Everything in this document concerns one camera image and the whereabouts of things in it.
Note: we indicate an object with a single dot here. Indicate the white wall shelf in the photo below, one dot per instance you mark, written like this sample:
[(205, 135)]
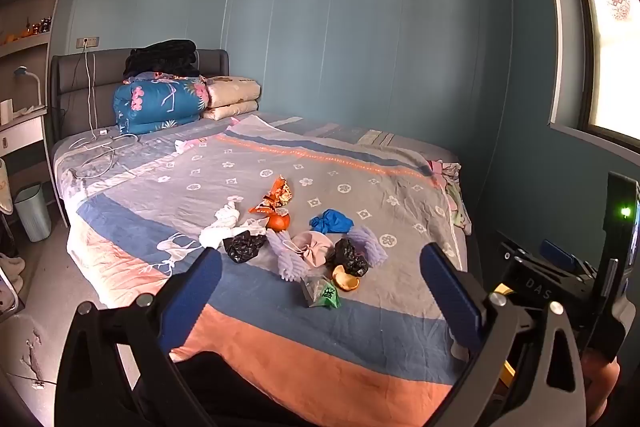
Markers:
[(25, 7)]

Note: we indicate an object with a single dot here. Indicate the small shelf figurines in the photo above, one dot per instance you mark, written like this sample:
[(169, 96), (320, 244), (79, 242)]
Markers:
[(42, 26)]

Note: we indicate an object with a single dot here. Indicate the metal frame chair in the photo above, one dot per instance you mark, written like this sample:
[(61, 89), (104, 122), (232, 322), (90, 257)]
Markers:
[(7, 304)]

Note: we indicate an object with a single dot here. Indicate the pink white small cloth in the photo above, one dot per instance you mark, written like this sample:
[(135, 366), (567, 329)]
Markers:
[(190, 146)]

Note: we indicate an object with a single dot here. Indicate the black clothes pile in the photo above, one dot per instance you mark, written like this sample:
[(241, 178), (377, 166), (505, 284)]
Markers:
[(160, 57)]

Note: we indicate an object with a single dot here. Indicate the orange peel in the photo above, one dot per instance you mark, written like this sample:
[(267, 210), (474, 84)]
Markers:
[(346, 279)]

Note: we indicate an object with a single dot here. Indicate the white tissue wad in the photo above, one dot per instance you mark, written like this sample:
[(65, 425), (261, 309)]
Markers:
[(225, 219)]

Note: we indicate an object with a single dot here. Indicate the orange snack wrapper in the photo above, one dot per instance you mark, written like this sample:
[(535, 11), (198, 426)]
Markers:
[(275, 197)]

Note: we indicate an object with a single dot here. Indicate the blue rubber glove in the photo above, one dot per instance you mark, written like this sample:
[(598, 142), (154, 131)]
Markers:
[(330, 221)]

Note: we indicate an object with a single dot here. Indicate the person's right hand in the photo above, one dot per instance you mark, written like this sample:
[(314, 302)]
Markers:
[(600, 382)]

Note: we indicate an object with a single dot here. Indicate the striped bed sheet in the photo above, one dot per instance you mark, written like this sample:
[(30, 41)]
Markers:
[(350, 134)]

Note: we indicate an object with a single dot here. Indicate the wall socket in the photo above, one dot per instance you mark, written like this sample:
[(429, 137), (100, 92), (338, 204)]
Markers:
[(87, 42)]

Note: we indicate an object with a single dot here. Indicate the pale blue waste bin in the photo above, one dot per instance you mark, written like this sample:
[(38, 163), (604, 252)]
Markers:
[(32, 214)]

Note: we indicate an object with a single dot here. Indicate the white desk lamp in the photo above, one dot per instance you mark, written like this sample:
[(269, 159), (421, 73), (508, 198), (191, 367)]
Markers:
[(22, 71)]

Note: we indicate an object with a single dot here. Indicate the tangerine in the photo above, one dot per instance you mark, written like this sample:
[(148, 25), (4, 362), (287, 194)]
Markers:
[(278, 221)]

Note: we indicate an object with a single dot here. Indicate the red paper window decoration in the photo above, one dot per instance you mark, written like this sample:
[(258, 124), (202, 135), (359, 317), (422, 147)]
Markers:
[(619, 1)]

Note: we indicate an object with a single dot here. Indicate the white desk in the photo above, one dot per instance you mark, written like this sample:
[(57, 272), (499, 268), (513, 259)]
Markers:
[(20, 129)]

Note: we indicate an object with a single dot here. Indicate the pink cloth pouch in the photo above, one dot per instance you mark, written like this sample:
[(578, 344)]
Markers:
[(312, 252)]

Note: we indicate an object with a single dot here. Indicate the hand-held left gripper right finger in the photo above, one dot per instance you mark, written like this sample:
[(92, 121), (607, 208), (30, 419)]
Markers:
[(452, 292)]

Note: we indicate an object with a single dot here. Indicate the printed grey blue blanket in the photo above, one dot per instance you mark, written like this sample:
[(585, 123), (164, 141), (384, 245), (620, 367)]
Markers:
[(350, 207)]

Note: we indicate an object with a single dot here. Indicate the white plush slipper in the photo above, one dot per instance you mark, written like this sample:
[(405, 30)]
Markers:
[(11, 269)]

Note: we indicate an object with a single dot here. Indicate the green snack packet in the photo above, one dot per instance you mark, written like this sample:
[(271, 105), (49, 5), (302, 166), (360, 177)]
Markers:
[(325, 294)]

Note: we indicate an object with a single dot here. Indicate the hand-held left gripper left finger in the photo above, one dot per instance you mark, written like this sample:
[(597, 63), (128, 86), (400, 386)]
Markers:
[(192, 297)]

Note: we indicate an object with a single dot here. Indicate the window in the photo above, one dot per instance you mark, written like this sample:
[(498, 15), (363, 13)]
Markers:
[(615, 72)]

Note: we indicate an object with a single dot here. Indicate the black plastic bag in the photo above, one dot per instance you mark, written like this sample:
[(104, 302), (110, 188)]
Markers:
[(242, 247), (350, 257)]

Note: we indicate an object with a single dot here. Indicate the purple fuzzy glove right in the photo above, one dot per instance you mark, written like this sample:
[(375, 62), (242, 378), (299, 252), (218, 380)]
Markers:
[(372, 247)]

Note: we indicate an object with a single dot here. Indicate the blue floral folded quilt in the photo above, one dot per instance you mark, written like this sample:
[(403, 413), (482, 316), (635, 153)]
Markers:
[(155, 104)]

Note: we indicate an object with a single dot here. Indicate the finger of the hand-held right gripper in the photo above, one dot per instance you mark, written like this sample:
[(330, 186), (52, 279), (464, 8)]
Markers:
[(557, 255), (515, 252)]

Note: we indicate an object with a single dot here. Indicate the pastel floral cloth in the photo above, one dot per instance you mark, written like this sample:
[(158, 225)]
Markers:
[(452, 187)]

